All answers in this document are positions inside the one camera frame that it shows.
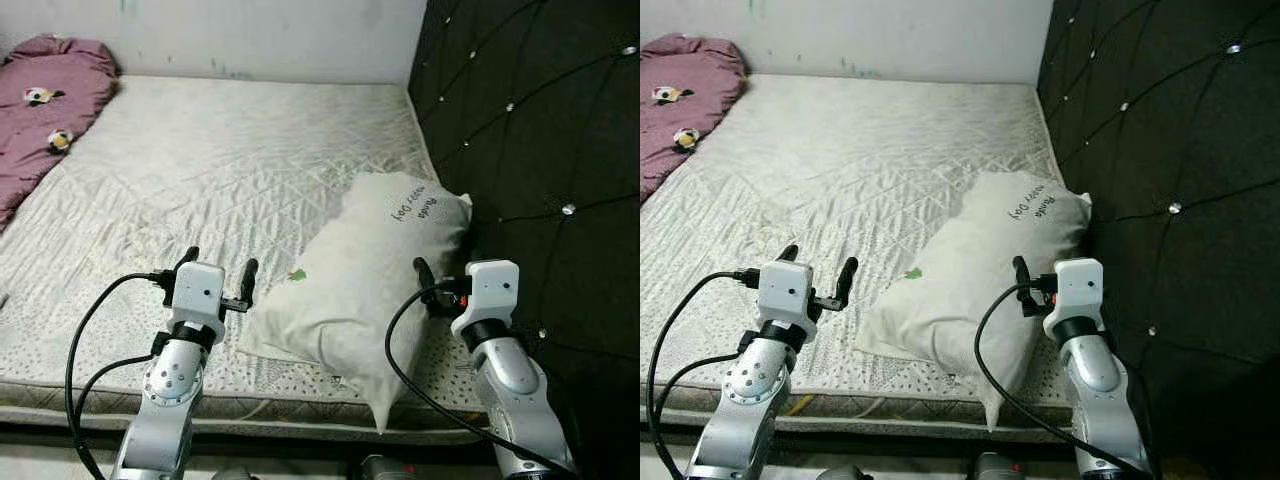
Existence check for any purple quilt with bird prints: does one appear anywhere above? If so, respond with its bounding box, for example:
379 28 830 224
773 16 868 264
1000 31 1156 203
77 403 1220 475
0 35 119 233
640 33 749 201

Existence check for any white quilted mattress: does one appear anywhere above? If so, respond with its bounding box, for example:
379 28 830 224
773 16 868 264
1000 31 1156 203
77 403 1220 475
0 75 496 441
640 75 1091 441

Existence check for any dark bed base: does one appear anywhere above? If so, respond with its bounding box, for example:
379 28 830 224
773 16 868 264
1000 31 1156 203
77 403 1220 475
640 424 1091 448
0 424 501 448

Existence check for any silver right robot leg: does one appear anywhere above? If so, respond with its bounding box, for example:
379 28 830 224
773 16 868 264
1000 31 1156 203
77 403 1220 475
358 454 419 480
972 452 1029 480

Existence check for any black tufted headboard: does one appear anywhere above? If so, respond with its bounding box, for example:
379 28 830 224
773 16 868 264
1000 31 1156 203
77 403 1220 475
408 0 641 480
1038 0 1280 480

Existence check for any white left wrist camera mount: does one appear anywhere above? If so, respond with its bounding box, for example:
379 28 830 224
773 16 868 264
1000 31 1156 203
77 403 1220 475
163 262 226 343
755 260 816 343

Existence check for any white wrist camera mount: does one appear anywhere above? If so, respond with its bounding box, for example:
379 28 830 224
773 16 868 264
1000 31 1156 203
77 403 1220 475
755 260 816 343
450 260 521 341
163 262 226 343
1042 258 1106 336

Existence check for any long black left arm cable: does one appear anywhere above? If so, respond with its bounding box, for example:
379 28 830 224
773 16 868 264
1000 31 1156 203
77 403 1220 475
64 270 177 480
645 269 763 480

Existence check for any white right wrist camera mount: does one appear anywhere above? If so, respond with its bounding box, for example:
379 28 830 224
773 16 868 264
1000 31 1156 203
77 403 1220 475
450 260 521 341
1042 258 1106 336

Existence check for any short black left arm cable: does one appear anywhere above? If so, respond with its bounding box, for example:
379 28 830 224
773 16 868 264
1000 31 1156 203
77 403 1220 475
72 350 166 421
655 352 746 421

